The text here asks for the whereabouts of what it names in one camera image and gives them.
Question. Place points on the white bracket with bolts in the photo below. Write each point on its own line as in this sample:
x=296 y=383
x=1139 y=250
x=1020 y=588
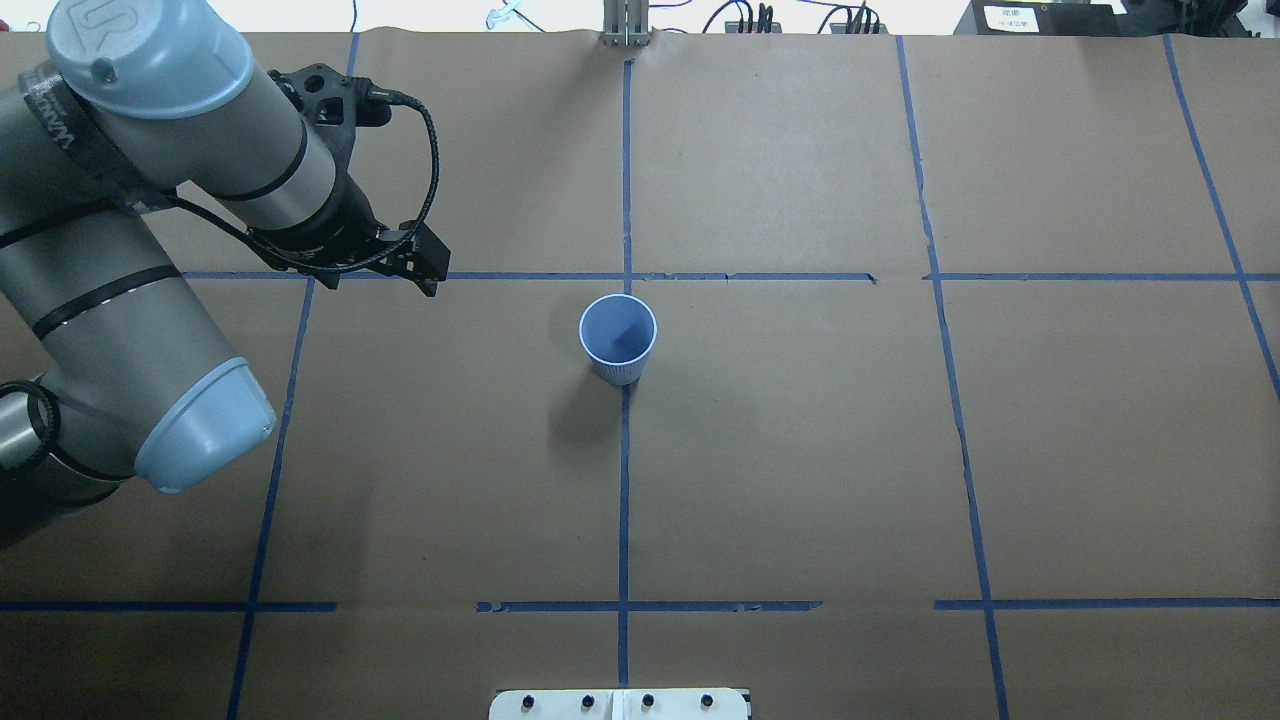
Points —
x=622 y=703

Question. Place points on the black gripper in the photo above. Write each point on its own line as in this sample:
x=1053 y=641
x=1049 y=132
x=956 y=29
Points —
x=352 y=243

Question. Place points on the blue paper cup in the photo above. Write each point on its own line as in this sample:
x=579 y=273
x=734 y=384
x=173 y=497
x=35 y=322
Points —
x=618 y=332

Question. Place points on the aluminium frame post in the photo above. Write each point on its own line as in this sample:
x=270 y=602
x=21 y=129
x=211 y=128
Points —
x=625 y=23

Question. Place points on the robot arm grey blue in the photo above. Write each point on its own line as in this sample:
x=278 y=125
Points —
x=146 y=106

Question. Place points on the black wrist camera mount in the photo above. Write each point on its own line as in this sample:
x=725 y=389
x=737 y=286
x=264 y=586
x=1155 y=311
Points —
x=336 y=106

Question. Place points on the black box with label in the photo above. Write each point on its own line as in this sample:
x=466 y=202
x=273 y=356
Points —
x=1038 y=18

